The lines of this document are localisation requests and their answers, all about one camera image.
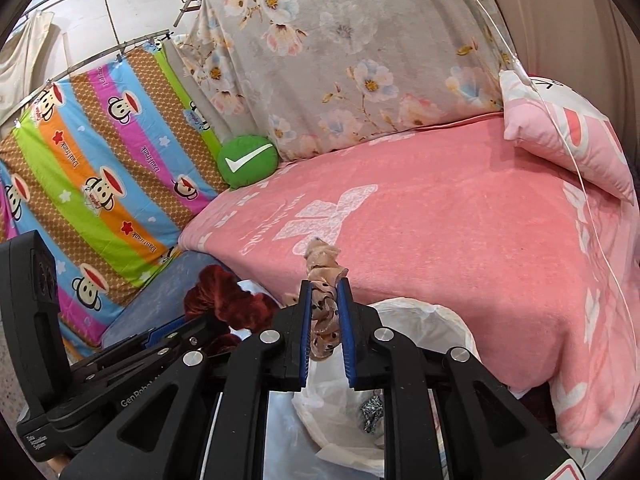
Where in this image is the beige dotted scrunchie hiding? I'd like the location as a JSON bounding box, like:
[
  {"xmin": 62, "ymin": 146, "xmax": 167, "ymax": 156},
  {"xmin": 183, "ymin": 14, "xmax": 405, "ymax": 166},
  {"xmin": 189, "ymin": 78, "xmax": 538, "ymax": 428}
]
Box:
[{"xmin": 302, "ymin": 236, "xmax": 348, "ymax": 361}]

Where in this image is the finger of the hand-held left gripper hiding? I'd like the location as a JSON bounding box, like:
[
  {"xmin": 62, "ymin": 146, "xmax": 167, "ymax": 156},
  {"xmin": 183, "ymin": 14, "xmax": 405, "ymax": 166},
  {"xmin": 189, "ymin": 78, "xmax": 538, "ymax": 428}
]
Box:
[
  {"xmin": 47, "ymin": 311, "xmax": 232, "ymax": 425},
  {"xmin": 101, "ymin": 315, "xmax": 188, "ymax": 359}
]

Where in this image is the blue-grey cushion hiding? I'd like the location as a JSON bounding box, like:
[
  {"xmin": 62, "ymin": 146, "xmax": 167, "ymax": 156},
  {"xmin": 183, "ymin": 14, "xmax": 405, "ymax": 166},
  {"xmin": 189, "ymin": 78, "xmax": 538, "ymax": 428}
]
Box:
[{"xmin": 100, "ymin": 250, "xmax": 241, "ymax": 356}]

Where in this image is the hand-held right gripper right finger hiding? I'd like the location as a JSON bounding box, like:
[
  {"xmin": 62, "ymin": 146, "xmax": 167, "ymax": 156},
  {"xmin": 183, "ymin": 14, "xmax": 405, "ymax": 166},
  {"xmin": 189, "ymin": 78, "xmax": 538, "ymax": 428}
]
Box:
[{"xmin": 336, "ymin": 278, "xmax": 583, "ymax": 480}]

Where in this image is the white cable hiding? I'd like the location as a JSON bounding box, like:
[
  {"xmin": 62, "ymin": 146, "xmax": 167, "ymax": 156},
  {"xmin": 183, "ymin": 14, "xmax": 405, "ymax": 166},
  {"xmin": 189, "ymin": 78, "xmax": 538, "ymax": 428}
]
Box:
[{"xmin": 444, "ymin": 0, "xmax": 637, "ymax": 323}]

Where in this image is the white curtain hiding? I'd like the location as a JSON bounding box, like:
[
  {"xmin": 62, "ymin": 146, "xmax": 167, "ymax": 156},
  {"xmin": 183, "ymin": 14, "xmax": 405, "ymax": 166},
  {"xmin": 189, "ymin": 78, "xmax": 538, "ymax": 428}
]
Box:
[{"xmin": 0, "ymin": 10, "xmax": 57, "ymax": 113}]

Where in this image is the pink blanket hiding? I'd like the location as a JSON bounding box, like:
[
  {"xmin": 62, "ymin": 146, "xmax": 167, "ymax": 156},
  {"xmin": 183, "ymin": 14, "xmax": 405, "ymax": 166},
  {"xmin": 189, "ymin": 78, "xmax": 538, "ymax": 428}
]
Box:
[{"xmin": 177, "ymin": 115, "xmax": 640, "ymax": 448}]

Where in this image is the green check mark cushion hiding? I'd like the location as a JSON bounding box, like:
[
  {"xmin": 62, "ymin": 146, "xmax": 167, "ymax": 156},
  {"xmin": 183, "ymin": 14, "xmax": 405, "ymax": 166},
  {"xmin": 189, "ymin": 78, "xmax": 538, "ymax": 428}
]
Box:
[{"xmin": 216, "ymin": 135, "xmax": 279, "ymax": 191}]

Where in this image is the dark red velvet scrunchie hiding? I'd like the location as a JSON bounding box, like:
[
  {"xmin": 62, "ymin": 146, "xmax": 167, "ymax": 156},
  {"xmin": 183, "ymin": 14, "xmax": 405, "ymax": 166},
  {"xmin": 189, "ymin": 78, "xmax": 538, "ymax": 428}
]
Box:
[{"xmin": 183, "ymin": 266, "xmax": 281, "ymax": 356}]

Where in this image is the grey floral sheet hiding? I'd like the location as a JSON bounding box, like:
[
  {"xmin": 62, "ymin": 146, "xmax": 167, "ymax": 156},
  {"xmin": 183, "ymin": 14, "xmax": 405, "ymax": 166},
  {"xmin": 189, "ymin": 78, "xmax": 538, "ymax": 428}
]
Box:
[{"xmin": 175, "ymin": 0, "xmax": 521, "ymax": 163}]

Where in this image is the white plastic bag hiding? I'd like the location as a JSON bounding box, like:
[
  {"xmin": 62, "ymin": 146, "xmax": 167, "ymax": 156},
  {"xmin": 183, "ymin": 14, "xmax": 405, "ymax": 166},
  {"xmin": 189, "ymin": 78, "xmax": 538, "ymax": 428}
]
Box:
[{"xmin": 235, "ymin": 280, "xmax": 483, "ymax": 471}]

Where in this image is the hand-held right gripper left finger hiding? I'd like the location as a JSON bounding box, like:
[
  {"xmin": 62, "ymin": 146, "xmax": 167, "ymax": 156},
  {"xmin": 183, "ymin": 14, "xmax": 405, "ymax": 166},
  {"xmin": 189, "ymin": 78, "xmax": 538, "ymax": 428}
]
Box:
[{"xmin": 60, "ymin": 280, "xmax": 313, "ymax": 480}]

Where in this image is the striped monkey print sheet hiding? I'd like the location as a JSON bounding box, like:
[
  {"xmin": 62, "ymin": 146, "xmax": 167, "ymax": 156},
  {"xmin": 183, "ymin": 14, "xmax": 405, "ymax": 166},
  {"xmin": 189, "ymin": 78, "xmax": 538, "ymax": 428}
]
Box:
[{"xmin": 0, "ymin": 42, "xmax": 231, "ymax": 361}]

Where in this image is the pink printed pillow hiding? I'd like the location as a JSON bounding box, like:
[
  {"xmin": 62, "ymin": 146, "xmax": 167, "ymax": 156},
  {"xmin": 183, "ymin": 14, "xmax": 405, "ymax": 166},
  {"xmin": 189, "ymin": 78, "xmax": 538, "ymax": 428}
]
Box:
[{"xmin": 499, "ymin": 70, "xmax": 640, "ymax": 206}]

